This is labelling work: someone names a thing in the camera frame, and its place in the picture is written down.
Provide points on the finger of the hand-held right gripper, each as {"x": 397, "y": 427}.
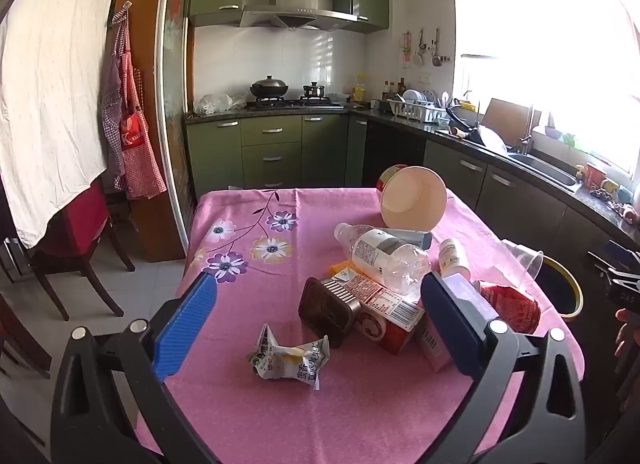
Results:
{"x": 617, "y": 275}
{"x": 625, "y": 254}

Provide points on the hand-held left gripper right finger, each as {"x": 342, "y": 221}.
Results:
{"x": 445, "y": 314}

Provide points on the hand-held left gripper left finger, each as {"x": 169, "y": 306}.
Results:
{"x": 185, "y": 324}

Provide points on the purple cardboard box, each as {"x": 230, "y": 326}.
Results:
{"x": 435, "y": 344}

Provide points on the yellow-rimmed trash bin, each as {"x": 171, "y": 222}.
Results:
{"x": 575, "y": 289}

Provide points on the small white bottle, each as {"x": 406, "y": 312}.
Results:
{"x": 452, "y": 256}

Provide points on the crushed red can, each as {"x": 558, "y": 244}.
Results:
{"x": 510, "y": 306}

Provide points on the red and white carton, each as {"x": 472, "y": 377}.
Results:
{"x": 380, "y": 304}

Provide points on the grey tube with blue cap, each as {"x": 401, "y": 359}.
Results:
{"x": 417, "y": 238}

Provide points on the clear plastic bottle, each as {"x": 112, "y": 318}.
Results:
{"x": 380, "y": 254}

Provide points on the clear plastic cup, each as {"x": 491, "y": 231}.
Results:
{"x": 525, "y": 261}

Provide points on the orange foam fruit net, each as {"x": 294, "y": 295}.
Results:
{"x": 345, "y": 271}

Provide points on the white wrapper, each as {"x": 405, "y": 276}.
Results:
{"x": 295, "y": 359}

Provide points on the paper noodle bowl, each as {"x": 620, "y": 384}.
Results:
{"x": 412, "y": 199}

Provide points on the brown plastic tray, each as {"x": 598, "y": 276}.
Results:
{"x": 320, "y": 309}

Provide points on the person's right hand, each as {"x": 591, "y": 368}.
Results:
{"x": 623, "y": 316}

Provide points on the small patterned cup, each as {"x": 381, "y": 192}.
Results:
{"x": 611, "y": 185}

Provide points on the red mug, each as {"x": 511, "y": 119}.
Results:
{"x": 596, "y": 175}

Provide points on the small yellow toy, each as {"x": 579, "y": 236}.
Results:
{"x": 580, "y": 172}

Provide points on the steel sink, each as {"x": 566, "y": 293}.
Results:
{"x": 545, "y": 168}

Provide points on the green plastic containers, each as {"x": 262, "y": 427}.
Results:
{"x": 572, "y": 142}

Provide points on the pink floral tablecloth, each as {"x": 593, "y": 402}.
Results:
{"x": 350, "y": 394}

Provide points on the small purple bowl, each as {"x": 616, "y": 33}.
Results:
{"x": 553, "y": 133}

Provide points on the wooden chair with red cover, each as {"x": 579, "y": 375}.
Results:
{"x": 80, "y": 214}

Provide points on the steel faucet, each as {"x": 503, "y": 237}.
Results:
{"x": 526, "y": 137}

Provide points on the red checkered apron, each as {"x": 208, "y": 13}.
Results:
{"x": 145, "y": 164}

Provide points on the dark wooden chair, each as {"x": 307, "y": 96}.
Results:
{"x": 20, "y": 339}

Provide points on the wooden cutting board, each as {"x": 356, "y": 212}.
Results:
{"x": 507, "y": 117}

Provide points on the kitchen base cabinets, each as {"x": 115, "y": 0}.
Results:
{"x": 270, "y": 154}

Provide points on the black frying pan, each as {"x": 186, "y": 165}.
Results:
{"x": 462, "y": 119}

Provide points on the black kitchen countertop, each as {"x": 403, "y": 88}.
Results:
{"x": 400, "y": 119}

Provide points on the white dish rack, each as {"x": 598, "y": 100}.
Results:
{"x": 415, "y": 109}

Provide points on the clear plastic bags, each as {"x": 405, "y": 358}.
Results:
{"x": 215, "y": 104}

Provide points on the dark sauce bottle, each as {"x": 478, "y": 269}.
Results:
{"x": 401, "y": 88}

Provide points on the kitchen window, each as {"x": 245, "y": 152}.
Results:
{"x": 540, "y": 34}

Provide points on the yellow oil bottle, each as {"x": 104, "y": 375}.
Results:
{"x": 359, "y": 92}

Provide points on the gas stove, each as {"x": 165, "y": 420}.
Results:
{"x": 295, "y": 104}

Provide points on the black wok with lid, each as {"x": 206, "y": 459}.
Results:
{"x": 269, "y": 88}

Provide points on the sliding glass door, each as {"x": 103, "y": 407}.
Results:
{"x": 175, "y": 69}

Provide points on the small steel pot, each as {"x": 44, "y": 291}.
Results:
{"x": 315, "y": 91}

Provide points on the hanging kitchen utensils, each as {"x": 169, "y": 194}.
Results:
{"x": 435, "y": 54}

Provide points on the white hanging sheet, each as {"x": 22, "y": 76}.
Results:
{"x": 50, "y": 94}

